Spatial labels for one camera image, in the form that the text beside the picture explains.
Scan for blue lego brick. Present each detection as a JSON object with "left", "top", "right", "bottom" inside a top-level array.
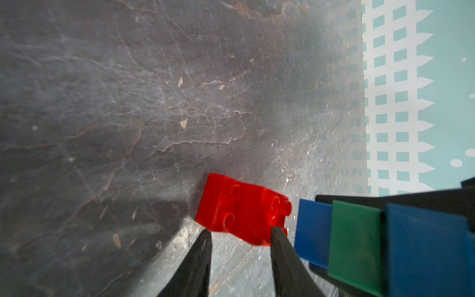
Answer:
[
  {"left": 294, "top": 199, "right": 333, "bottom": 269},
  {"left": 384, "top": 204, "right": 475, "bottom": 297}
]

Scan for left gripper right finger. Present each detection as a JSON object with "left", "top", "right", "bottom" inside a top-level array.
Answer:
[{"left": 270, "top": 227, "right": 325, "bottom": 297}]

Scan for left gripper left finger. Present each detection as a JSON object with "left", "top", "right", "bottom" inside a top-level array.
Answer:
[{"left": 158, "top": 229, "right": 212, "bottom": 297}]

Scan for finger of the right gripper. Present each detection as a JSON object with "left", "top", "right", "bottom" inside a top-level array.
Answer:
[
  {"left": 315, "top": 188, "right": 475, "bottom": 232},
  {"left": 309, "top": 263, "right": 373, "bottom": 297}
]

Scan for red lego brick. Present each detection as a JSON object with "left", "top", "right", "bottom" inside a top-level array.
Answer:
[
  {"left": 195, "top": 173, "right": 270, "bottom": 245},
  {"left": 242, "top": 185, "right": 293, "bottom": 246}
]

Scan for green long lego brick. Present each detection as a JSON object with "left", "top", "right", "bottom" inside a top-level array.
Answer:
[{"left": 328, "top": 200, "right": 383, "bottom": 297}]

